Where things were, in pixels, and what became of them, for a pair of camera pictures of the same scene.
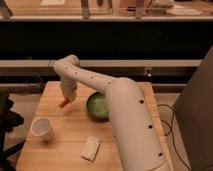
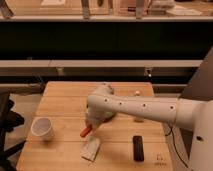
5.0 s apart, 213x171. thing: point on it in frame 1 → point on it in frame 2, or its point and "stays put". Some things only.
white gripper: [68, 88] → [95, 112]
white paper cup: [42, 129] stays put
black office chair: [9, 121] stays put
